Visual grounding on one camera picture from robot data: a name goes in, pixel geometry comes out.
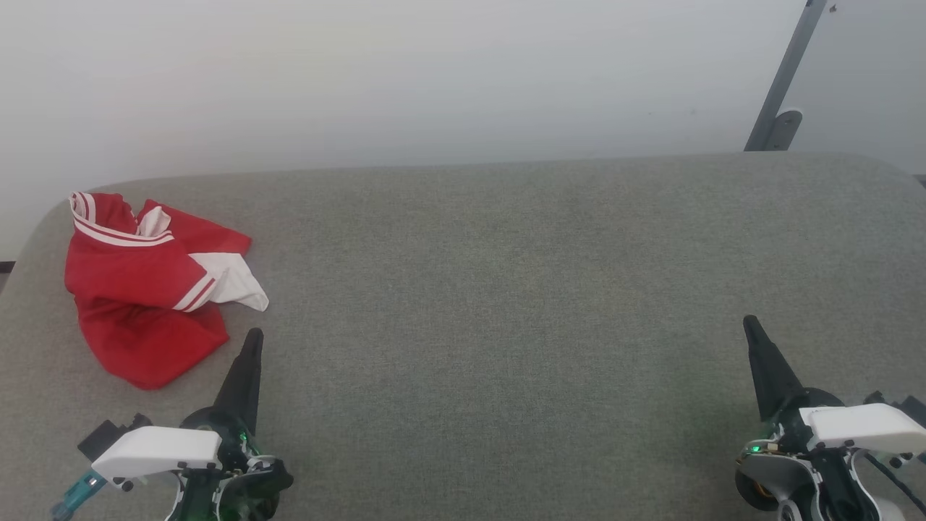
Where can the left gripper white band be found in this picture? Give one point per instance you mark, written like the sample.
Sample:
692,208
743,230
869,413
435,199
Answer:
159,449

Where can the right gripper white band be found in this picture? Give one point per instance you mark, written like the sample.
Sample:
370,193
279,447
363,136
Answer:
868,427

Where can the red shirt with white sleeves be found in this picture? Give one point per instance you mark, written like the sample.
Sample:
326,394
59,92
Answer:
130,289

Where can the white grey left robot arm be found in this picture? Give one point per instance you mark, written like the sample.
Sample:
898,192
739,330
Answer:
253,486

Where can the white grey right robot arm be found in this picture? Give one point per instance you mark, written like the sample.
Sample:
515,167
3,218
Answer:
774,477

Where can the grey metal pole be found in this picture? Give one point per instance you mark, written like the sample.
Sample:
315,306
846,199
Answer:
792,58

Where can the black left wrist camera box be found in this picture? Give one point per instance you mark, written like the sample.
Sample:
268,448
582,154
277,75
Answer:
105,436

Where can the grey metal pole bracket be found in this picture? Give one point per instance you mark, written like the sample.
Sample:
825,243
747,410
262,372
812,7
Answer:
787,130

